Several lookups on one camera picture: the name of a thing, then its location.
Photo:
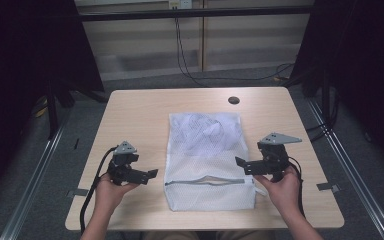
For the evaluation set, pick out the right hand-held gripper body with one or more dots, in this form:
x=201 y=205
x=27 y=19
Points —
x=273 y=156

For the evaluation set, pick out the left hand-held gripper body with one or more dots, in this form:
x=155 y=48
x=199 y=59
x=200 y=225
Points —
x=123 y=168

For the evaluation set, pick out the white mesh laundry bag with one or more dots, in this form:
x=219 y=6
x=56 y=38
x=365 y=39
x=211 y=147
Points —
x=210 y=173

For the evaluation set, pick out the person's left hand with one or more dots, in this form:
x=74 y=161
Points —
x=110 y=193

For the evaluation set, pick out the person's right hand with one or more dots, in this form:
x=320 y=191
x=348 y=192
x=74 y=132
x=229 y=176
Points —
x=283 y=193

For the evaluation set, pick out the white garment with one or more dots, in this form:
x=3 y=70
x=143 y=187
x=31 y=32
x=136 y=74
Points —
x=203 y=133

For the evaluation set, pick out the grey tape strip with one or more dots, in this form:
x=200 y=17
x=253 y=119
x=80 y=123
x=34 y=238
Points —
x=326 y=187
x=78 y=192

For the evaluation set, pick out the black metal stand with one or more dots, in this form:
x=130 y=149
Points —
x=52 y=110

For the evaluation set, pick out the black curtain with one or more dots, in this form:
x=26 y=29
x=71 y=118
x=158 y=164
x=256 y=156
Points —
x=20 y=66
x=366 y=66

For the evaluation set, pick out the black horizontal bar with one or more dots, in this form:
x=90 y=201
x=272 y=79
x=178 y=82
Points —
x=193 y=14

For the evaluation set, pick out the metal floor rail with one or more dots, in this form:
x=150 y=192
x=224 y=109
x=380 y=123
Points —
x=353 y=173
x=33 y=186

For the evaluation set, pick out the white wall outlet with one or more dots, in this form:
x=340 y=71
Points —
x=180 y=3

